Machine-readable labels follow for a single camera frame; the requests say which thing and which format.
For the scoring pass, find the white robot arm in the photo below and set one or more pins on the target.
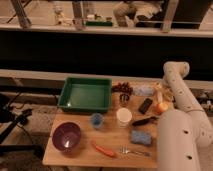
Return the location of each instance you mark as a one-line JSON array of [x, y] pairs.
[[182, 130]]

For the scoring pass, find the green plastic tray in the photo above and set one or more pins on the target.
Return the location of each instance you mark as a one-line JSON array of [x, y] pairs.
[[85, 95]]

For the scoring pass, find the yellow banana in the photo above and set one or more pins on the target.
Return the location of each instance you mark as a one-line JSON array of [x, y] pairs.
[[163, 93]]

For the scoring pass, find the dark grape bunch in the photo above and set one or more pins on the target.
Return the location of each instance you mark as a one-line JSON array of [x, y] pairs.
[[123, 88]]

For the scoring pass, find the small metal cup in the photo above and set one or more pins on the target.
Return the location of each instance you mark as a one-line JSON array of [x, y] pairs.
[[124, 99]]

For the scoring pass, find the white paper cup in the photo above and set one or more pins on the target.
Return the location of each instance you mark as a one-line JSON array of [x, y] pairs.
[[123, 116]]

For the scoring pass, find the blue plastic cup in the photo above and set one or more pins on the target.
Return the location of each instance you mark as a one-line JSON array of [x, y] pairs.
[[97, 120]]

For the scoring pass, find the clear plastic bag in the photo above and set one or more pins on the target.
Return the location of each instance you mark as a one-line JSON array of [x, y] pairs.
[[143, 91]]

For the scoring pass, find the black rectangular block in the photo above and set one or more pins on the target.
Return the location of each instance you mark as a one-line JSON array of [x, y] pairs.
[[145, 105]]

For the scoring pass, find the red yellow apple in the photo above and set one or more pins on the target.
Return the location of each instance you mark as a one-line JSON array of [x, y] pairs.
[[161, 107]]

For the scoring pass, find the blue sponge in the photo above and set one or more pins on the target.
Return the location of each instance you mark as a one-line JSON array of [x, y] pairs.
[[140, 137]]

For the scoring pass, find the purple bowl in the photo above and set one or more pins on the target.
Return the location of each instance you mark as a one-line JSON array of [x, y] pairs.
[[66, 136]]

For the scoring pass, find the silver fork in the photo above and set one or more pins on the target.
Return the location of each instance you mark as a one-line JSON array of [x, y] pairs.
[[124, 150]]

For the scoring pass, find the black tripod stand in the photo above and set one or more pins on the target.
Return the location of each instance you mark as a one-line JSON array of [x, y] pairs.
[[7, 116]]

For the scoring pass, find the black handled brush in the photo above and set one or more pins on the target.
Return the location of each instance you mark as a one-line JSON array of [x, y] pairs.
[[144, 121]]

